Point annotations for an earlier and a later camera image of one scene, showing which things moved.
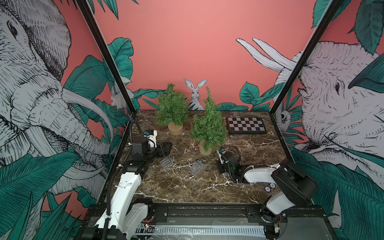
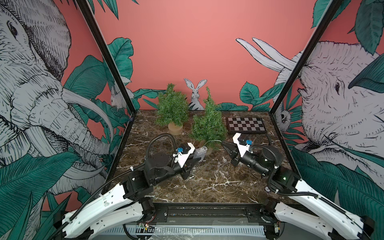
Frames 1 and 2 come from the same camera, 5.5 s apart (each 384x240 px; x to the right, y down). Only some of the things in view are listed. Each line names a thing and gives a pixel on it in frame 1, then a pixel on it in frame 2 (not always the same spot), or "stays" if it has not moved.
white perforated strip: [204, 229] stays
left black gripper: [165, 150] -> [187, 167]
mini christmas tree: [173, 110] stays
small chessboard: [246, 125] stays
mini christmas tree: [209, 129] stays
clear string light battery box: [197, 166] -> [200, 152]
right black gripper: [219, 168] -> [236, 158]
